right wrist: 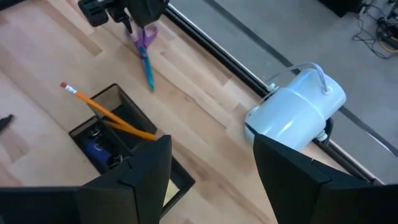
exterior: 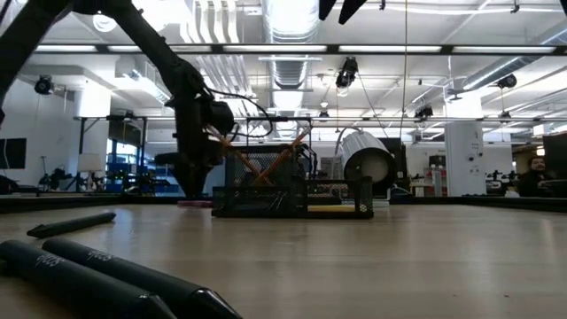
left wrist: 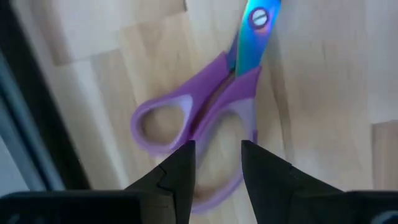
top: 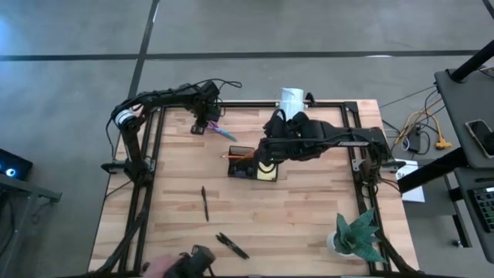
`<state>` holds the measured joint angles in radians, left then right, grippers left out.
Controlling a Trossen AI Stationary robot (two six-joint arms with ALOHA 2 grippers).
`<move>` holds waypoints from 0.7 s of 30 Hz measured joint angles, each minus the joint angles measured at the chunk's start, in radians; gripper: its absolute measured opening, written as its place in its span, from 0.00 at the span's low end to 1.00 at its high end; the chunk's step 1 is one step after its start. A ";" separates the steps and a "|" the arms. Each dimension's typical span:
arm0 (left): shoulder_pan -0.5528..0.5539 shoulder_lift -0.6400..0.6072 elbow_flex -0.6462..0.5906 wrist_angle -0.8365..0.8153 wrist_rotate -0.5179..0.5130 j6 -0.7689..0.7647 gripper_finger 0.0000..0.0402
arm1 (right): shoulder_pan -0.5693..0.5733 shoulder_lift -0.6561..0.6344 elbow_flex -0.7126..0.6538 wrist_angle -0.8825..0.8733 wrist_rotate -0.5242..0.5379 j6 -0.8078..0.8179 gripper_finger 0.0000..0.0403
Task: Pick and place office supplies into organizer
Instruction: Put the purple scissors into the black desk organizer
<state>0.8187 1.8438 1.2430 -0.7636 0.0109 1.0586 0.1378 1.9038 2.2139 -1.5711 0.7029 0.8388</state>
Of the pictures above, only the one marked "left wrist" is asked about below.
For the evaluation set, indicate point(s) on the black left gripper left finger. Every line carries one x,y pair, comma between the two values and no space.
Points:
174,186

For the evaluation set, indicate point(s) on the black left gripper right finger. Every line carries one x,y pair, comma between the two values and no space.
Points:
276,189

